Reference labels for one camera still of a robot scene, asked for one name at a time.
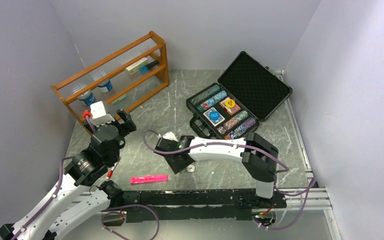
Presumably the blue card deck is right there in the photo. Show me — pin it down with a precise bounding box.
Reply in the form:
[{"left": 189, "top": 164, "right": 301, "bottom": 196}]
[{"left": 203, "top": 107, "right": 226, "bottom": 127}]

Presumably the yellow big blind button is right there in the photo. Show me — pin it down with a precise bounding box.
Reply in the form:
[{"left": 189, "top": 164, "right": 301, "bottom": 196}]
[{"left": 224, "top": 99, "right": 236, "bottom": 109}]

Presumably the black poker case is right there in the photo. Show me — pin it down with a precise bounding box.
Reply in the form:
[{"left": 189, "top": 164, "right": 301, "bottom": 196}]
[{"left": 185, "top": 51, "right": 293, "bottom": 140}]

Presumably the blue round button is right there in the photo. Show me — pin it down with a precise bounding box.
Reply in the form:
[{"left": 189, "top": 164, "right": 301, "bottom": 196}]
[{"left": 208, "top": 111, "right": 220, "bottom": 122}]

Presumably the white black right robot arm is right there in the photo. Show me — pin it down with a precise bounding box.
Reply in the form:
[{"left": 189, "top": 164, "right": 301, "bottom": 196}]
[{"left": 149, "top": 132, "right": 279, "bottom": 208}]

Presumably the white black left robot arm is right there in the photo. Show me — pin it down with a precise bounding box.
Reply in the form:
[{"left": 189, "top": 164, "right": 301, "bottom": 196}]
[{"left": 0, "top": 109, "right": 137, "bottom": 240}]

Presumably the white poker chip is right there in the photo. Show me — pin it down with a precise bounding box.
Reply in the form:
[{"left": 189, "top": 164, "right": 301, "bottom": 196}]
[{"left": 186, "top": 164, "right": 196, "bottom": 173}]

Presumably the blue jar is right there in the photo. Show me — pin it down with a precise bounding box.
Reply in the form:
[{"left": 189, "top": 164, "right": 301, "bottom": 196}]
[
  {"left": 97, "top": 78, "right": 113, "bottom": 93},
  {"left": 77, "top": 90, "right": 96, "bottom": 106}
]

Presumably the red white marker pen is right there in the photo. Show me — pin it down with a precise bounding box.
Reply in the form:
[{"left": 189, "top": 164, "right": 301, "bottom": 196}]
[{"left": 105, "top": 158, "right": 121, "bottom": 180}]

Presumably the white green box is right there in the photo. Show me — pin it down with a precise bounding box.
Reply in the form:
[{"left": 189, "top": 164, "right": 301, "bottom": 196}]
[{"left": 124, "top": 57, "right": 149, "bottom": 75}]

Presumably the pink highlighter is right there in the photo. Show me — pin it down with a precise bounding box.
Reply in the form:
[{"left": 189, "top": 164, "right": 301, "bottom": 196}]
[{"left": 130, "top": 174, "right": 169, "bottom": 185}]

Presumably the orange wooden shelf rack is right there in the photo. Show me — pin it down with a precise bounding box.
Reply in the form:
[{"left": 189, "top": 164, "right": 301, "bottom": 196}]
[{"left": 51, "top": 31, "right": 170, "bottom": 134}]

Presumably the black blue marker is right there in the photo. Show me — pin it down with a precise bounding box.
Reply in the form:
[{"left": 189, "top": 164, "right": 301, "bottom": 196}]
[{"left": 139, "top": 60, "right": 160, "bottom": 73}]

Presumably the brown green chip row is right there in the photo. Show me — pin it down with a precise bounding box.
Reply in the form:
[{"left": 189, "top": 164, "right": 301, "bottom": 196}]
[{"left": 217, "top": 110, "right": 249, "bottom": 135}]

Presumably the red blue chip row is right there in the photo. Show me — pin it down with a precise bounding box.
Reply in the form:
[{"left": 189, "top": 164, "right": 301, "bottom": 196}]
[{"left": 196, "top": 90, "right": 228, "bottom": 112}]

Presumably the green blue chip row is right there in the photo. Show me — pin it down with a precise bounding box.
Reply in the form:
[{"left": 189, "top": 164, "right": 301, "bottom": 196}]
[{"left": 190, "top": 85, "right": 220, "bottom": 105}]

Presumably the blue purple chip row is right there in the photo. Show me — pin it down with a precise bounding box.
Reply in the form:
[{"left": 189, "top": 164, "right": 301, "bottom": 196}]
[{"left": 224, "top": 117, "right": 257, "bottom": 140}]

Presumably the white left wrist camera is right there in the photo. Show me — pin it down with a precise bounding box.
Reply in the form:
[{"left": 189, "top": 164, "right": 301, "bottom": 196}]
[{"left": 82, "top": 101, "right": 116, "bottom": 126}]

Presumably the black base frame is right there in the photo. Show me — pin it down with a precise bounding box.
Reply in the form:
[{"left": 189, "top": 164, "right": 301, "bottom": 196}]
[{"left": 99, "top": 180, "right": 287, "bottom": 224}]

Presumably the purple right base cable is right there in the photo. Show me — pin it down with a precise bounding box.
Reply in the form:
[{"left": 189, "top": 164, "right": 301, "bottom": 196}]
[{"left": 253, "top": 178, "right": 319, "bottom": 232}]

